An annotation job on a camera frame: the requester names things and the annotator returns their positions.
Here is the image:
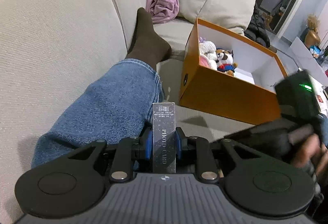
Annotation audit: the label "black photo card box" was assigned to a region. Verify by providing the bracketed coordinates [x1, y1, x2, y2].
[152, 102, 176, 174]

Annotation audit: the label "person's right hand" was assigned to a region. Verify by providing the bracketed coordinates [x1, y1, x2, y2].
[291, 134, 328, 186]

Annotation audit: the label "left leg jeans brown sock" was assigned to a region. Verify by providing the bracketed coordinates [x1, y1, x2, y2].
[31, 8, 171, 167]

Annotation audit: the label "gold vase dried flowers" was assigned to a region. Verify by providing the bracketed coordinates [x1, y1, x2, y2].
[305, 14, 321, 48]

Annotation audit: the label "brown fox plush toy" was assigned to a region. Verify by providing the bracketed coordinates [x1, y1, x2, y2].
[216, 48, 238, 77]

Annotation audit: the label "orange cardboard storage box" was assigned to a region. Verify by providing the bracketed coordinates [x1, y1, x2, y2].
[179, 19, 287, 125]

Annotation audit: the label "black jacket on sofa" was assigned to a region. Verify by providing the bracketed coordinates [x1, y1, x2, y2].
[244, 4, 271, 48]

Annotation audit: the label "white crochet bunny plush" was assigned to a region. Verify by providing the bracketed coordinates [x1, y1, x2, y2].
[198, 37, 217, 70]

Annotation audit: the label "purple crumpled garment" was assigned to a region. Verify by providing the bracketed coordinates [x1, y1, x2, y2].
[146, 0, 180, 24]

